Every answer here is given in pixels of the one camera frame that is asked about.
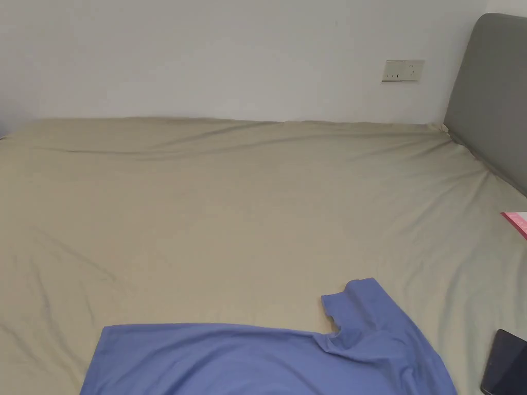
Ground black phone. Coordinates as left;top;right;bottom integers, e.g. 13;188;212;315
480;329;527;395

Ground pink and white card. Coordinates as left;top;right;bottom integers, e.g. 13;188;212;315
500;211;527;237

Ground bed with beige sheet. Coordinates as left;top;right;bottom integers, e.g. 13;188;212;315
0;117;527;395

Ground grey padded headboard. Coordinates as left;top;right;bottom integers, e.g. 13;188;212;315
443;13;527;198

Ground white wall socket plate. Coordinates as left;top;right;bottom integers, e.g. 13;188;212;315
381;59;426;83

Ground blue shirt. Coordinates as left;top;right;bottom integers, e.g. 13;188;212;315
79;277;459;395

